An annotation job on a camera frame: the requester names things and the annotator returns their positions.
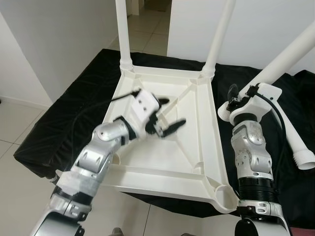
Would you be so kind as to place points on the pink plastic stool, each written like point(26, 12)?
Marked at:
point(304, 232)

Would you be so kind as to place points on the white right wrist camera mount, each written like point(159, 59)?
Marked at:
point(266, 96)

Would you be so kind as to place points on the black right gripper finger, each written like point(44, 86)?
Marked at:
point(233, 92)

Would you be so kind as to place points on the white plastic table top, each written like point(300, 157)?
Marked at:
point(197, 137)

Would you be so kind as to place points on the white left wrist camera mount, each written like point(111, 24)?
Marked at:
point(145, 110)

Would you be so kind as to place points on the white plastic table leg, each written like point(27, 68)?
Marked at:
point(298, 142)
point(123, 34)
point(219, 34)
point(280, 61)

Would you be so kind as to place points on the black fabric table cover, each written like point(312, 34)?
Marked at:
point(74, 98)

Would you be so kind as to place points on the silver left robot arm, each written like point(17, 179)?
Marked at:
point(93, 157)

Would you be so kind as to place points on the grey left robot foot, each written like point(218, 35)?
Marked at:
point(117, 231)

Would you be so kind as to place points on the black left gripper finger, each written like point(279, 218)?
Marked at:
point(162, 102)
point(174, 125)

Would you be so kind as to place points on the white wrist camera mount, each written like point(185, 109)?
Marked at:
point(266, 96)
point(145, 110)

